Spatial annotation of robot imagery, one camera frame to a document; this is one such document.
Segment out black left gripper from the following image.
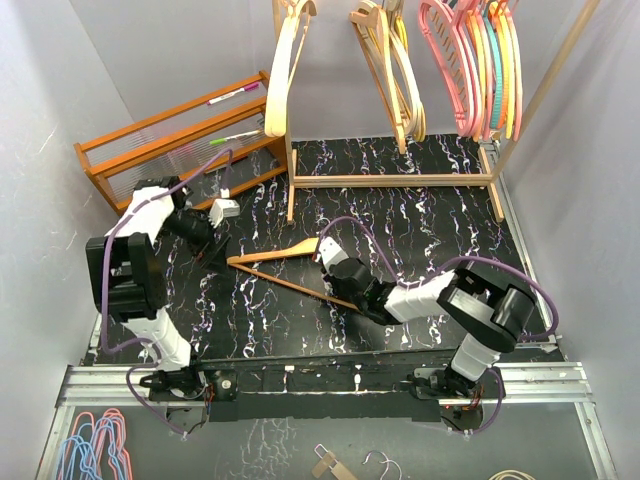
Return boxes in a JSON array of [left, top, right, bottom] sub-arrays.
[[162, 210, 232, 277]]

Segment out cream thin plastic hanger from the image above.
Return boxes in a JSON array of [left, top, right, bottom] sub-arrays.
[[264, 1, 289, 137]]

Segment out beige hanger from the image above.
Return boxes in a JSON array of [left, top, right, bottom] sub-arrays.
[[384, 0, 421, 136], [384, 0, 427, 142]]

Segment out thick pink plastic hanger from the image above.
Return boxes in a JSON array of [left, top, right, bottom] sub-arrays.
[[450, 1, 483, 141]]

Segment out yellow metal hanger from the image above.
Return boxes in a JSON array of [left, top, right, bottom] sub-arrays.
[[500, 1, 523, 142]]

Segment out teal wire hanger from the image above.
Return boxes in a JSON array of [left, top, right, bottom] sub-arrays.
[[487, 1, 509, 130]]

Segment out orange plastic hanger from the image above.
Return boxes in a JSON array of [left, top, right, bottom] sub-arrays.
[[494, 1, 515, 139]]

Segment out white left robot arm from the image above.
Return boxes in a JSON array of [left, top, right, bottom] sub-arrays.
[[85, 176, 240, 399]]

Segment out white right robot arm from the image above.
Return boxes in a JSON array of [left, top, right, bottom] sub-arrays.
[[322, 254, 536, 397]]

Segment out orange wooden shelf rack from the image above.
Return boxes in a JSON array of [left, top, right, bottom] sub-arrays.
[[74, 70, 288, 215]]

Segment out green capped marker pen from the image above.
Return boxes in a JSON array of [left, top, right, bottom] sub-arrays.
[[209, 129, 264, 146]]

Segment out purple capped marker pen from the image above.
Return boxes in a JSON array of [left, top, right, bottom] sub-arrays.
[[206, 82, 260, 106]]

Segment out light wooden clothes rack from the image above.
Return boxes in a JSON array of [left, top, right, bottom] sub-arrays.
[[286, 1, 597, 221]]

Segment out wooden clip hanger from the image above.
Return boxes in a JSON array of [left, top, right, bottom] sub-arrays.
[[311, 444, 356, 480]]

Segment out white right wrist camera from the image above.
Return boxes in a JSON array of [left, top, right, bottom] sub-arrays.
[[316, 236, 348, 272]]

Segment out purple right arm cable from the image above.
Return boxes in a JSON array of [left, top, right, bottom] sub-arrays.
[[317, 215, 560, 435]]

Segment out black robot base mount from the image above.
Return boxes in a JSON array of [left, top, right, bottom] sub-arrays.
[[139, 350, 505, 428]]

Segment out blue and pink wire hangers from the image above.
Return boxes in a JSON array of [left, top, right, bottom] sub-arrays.
[[52, 408, 134, 480]]

